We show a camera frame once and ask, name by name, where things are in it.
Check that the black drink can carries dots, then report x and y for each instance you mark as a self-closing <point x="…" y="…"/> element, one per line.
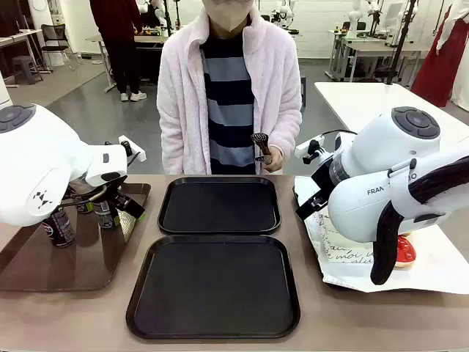
<point x="60" y="229"/>
<point x="104" y="216"/>
<point x="83" y="207"/>

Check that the person's right forearm pink sleeve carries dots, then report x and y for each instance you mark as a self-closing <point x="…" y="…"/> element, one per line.
<point x="172" y="146"/>

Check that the person in pink fleece jacket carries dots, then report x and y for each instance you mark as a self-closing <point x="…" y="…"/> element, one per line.
<point x="183" y="91"/>

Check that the black stool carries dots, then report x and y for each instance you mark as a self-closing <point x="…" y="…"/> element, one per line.
<point x="303" y="91"/>

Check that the background work table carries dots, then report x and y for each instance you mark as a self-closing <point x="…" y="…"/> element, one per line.
<point x="373" y="49"/>

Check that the white cylindrical air purifier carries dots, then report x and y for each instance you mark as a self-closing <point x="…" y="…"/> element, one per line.
<point x="3" y="88"/>

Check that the black office chair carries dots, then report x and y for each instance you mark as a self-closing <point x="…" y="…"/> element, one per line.
<point x="55" y="40"/>

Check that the white paper sheet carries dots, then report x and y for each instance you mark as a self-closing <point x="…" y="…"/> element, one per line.
<point x="421" y="271"/>

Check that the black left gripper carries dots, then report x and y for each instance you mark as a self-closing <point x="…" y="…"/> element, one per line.
<point x="121" y="196"/>

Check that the metal tongs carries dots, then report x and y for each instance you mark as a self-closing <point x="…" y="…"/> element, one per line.
<point x="262" y="144"/>

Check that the black stand pole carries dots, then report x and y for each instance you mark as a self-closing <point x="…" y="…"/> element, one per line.
<point x="403" y="36"/>

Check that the person's left forearm pink sleeve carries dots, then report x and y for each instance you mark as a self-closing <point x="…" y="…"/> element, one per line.
<point x="289" y="132"/>

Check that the person's left hand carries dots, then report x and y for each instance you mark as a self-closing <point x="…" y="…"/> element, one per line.
<point x="276" y="157"/>

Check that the black plastic tray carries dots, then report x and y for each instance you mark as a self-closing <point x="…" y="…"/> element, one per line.
<point x="214" y="289"/>
<point x="220" y="205"/>

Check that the red glazed donut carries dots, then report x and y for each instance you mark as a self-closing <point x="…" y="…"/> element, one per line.
<point x="405" y="253"/>

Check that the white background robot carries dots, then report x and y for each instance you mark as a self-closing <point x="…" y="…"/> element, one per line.
<point x="284" y="11"/>
<point x="355" y="14"/>

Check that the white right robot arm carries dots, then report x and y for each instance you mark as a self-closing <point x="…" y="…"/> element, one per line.
<point x="381" y="146"/>

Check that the background person in dark clothes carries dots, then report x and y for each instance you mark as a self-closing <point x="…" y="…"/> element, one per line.
<point x="117" y="44"/>

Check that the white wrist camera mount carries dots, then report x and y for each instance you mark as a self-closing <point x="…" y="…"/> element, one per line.
<point x="309" y="146"/>
<point x="133" y="148"/>

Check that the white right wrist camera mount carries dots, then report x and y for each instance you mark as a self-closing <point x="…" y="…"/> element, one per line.
<point x="309" y="146"/>

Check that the red dress on mannequin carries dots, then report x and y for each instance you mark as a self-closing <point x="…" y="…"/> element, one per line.
<point x="436" y="66"/>

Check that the grey stool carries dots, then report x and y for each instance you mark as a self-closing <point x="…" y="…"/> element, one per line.
<point x="27" y="67"/>

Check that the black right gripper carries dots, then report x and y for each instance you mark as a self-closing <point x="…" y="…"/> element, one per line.
<point x="324" y="179"/>

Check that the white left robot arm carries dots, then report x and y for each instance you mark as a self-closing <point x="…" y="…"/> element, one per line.
<point x="40" y="161"/>

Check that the white table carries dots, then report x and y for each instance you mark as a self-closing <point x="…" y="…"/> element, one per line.
<point x="351" y="102"/>

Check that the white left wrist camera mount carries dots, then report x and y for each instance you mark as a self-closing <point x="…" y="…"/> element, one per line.
<point x="133" y="148"/>

